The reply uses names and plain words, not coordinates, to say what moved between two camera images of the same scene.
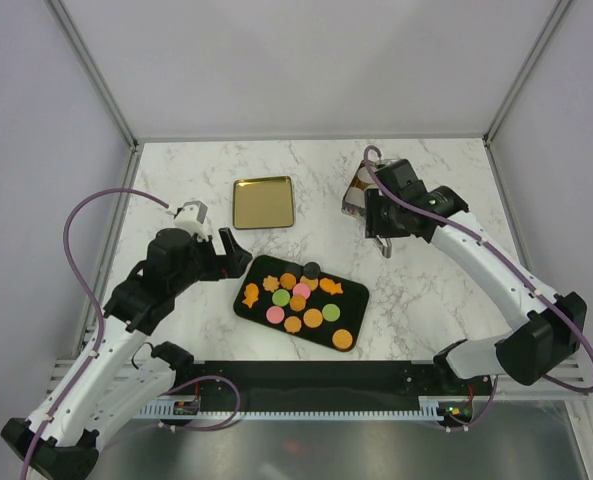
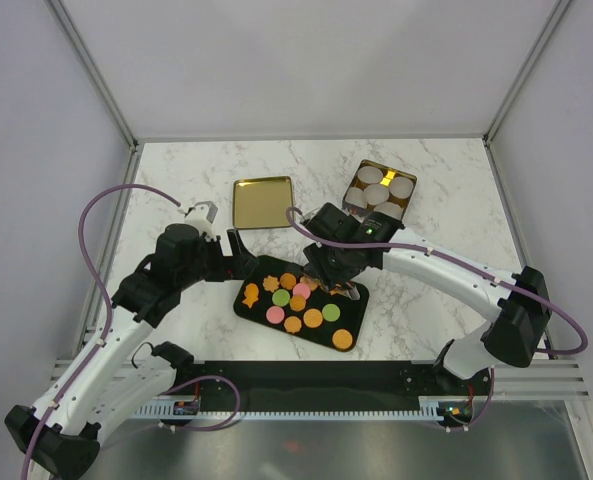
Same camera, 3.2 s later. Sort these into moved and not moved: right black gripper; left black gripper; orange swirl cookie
Moved: right black gripper
Not moved: orange swirl cookie; left black gripper
